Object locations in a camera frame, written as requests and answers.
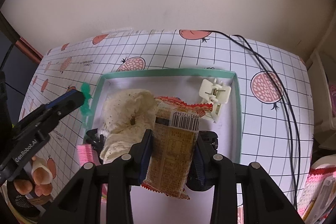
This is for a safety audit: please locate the pomegranate grid tablecloth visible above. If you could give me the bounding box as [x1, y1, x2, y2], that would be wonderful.
[15, 29, 316, 224]

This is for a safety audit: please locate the pink knitted fabric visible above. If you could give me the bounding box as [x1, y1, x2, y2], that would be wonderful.
[298, 160, 335, 223]

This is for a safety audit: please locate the cotton swab bag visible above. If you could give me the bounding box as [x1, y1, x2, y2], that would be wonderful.
[97, 128, 110, 139]

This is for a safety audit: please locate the black skeleton hand toy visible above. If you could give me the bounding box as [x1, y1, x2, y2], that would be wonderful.
[84, 128, 105, 153]

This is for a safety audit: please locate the cream plastic hair clip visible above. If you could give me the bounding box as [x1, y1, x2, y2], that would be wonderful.
[199, 79, 231, 123]

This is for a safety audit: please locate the green paper figure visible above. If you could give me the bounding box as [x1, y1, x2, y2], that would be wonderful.
[80, 82, 92, 129]

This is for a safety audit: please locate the pink hair roller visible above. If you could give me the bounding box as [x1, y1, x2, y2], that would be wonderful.
[77, 144, 95, 166]

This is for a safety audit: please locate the white tray teal rim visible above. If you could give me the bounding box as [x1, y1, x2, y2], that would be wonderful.
[88, 68, 242, 223]

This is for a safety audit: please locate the yellow snack packet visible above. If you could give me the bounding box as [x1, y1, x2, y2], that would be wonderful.
[142, 96, 213, 200]

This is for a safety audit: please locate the cream lace cloth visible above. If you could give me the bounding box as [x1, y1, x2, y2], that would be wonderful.
[100, 89, 158, 164]

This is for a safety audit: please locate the black cable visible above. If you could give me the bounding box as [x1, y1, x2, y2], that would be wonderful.
[209, 29, 301, 210]
[232, 34, 292, 177]

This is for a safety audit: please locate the white shelf unit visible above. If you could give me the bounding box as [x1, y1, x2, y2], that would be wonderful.
[307, 51, 335, 150]

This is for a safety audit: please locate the black toy car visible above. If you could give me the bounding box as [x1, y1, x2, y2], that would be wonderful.
[199, 131, 218, 155]

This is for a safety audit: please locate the left hand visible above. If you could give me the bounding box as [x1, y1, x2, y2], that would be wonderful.
[14, 156, 56, 197]

